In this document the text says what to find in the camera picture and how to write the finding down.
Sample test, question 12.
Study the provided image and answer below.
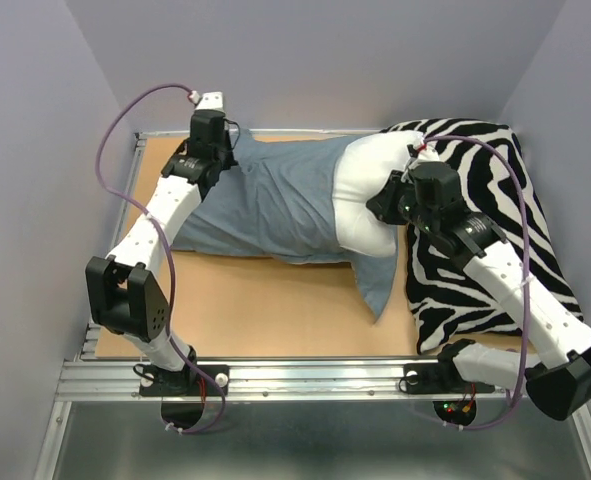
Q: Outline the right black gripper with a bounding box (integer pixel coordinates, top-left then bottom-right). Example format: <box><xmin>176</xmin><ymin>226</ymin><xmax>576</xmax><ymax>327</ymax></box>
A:
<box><xmin>369</xmin><ymin>168</ymin><xmax>439</xmax><ymax>234</ymax></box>

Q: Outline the white pillow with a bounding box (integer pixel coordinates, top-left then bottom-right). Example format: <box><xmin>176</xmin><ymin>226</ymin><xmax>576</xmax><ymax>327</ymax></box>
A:
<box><xmin>330</xmin><ymin>130</ymin><xmax>426</xmax><ymax>258</ymax></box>

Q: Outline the blue striped pillowcase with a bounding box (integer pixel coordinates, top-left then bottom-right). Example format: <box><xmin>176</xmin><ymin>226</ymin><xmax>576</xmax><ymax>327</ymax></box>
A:
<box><xmin>172</xmin><ymin>133</ymin><xmax>397</xmax><ymax>318</ymax></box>

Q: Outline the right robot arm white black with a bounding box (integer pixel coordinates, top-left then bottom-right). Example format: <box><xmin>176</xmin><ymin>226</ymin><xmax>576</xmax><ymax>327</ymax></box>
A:
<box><xmin>367</xmin><ymin>162</ymin><xmax>591</xmax><ymax>421</ymax></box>

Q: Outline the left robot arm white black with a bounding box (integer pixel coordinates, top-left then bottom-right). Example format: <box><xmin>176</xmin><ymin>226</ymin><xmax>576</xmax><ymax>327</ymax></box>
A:
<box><xmin>85</xmin><ymin>107</ymin><xmax>235</xmax><ymax>394</ymax></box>

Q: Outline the zebra print pillow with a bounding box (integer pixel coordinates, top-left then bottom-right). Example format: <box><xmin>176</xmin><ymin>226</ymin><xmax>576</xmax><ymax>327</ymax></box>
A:
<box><xmin>386</xmin><ymin>118</ymin><xmax>584</xmax><ymax>354</ymax></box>

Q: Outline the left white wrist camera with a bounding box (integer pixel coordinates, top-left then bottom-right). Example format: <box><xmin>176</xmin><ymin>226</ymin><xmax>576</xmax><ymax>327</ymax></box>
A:
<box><xmin>187</xmin><ymin>90</ymin><xmax>225</xmax><ymax>113</ymax></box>

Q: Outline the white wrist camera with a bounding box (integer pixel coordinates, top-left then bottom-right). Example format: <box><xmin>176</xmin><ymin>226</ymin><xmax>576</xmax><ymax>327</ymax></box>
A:
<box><xmin>404</xmin><ymin>142</ymin><xmax>440</xmax><ymax>173</ymax></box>
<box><xmin>187</xmin><ymin>90</ymin><xmax>225</xmax><ymax>113</ymax></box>

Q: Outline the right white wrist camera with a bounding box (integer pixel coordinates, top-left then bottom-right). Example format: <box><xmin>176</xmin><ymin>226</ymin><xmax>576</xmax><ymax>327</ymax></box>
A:
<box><xmin>404</xmin><ymin>142</ymin><xmax>440</xmax><ymax>173</ymax></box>

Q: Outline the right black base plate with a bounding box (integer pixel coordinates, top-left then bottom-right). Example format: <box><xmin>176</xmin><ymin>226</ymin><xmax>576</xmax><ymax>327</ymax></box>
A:
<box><xmin>397</xmin><ymin>363</ymin><xmax>472</xmax><ymax>395</ymax></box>

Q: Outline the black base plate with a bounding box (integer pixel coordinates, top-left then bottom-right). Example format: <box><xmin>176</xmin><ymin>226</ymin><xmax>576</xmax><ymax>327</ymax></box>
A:
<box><xmin>397</xmin><ymin>363</ymin><xmax>472</xmax><ymax>395</ymax></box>
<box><xmin>132</xmin><ymin>363</ymin><xmax>230</xmax><ymax>399</ymax></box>

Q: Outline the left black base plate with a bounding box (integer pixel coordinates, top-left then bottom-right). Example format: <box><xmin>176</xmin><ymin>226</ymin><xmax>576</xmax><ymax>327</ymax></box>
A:
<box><xmin>132</xmin><ymin>363</ymin><xmax>230</xmax><ymax>399</ymax></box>

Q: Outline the aluminium frame rail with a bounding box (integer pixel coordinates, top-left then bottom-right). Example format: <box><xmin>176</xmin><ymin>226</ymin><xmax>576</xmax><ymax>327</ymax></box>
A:
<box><xmin>34</xmin><ymin>130</ymin><xmax>591</xmax><ymax>480</ymax></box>

